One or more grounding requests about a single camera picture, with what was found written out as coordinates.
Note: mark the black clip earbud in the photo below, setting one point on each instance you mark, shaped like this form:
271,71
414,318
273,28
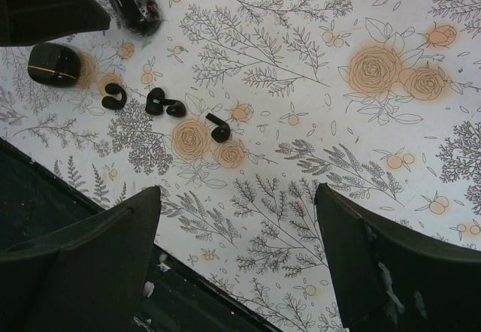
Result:
116,97
157,104

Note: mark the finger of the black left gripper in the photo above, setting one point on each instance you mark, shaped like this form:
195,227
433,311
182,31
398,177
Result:
29,22

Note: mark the floral patterned table mat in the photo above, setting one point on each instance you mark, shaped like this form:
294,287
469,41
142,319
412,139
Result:
378,99

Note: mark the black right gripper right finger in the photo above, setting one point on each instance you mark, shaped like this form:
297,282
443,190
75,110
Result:
389,277

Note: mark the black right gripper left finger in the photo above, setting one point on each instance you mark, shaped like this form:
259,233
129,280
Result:
88,276

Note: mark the black case with gold line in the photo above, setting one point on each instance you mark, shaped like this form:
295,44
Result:
54,65

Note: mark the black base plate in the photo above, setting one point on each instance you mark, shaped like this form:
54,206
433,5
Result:
35,203

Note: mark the black stem earbud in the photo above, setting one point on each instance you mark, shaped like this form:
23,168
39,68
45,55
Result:
222,132

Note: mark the long black earbud charging case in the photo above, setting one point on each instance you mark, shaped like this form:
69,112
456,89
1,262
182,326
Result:
141,18

